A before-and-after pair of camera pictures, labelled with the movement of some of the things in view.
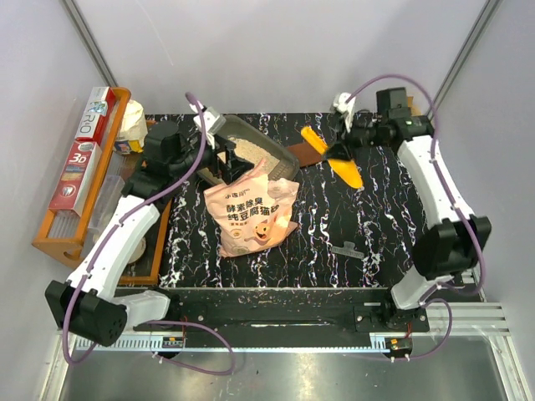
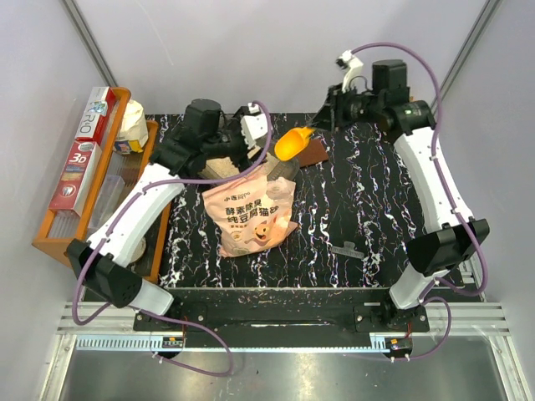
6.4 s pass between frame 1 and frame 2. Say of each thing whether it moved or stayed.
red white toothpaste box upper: stayed
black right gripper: moved
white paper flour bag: stayed
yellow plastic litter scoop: moved
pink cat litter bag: stayed
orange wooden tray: stayed
